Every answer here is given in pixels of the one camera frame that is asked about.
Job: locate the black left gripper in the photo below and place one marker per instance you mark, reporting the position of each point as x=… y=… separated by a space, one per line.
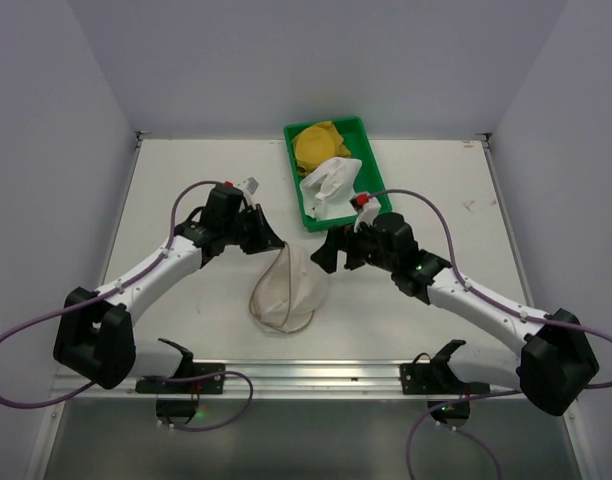
x=256 y=230

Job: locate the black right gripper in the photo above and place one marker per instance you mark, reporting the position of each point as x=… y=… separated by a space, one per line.
x=345 y=248

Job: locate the white mesh laundry bag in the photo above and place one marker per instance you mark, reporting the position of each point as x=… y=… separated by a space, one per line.
x=289 y=293

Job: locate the white bra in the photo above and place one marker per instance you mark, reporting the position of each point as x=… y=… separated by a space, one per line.
x=327 y=191

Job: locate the yellow bra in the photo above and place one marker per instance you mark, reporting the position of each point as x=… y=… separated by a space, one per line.
x=317 y=144

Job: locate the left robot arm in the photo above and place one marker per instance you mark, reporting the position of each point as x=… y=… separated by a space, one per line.
x=95 y=336

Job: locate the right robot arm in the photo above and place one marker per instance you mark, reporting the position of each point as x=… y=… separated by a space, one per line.
x=549 y=357

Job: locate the green plastic tray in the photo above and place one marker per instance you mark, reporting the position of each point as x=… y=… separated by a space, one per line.
x=355 y=138

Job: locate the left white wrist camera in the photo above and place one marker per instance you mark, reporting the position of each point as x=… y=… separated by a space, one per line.
x=249 y=187

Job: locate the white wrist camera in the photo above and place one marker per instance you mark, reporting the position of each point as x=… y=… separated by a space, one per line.
x=367 y=208
x=249 y=187

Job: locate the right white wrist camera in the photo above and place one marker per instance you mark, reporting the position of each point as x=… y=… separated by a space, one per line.
x=367 y=208

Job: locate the aluminium mounting rail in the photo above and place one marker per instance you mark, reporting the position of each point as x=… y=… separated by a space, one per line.
x=348 y=379

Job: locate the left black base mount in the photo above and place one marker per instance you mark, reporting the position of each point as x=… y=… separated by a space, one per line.
x=179 y=402

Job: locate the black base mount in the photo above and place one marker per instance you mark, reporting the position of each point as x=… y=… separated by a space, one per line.
x=179 y=402
x=426 y=375

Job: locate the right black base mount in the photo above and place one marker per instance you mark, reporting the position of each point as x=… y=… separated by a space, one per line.
x=426 y=375

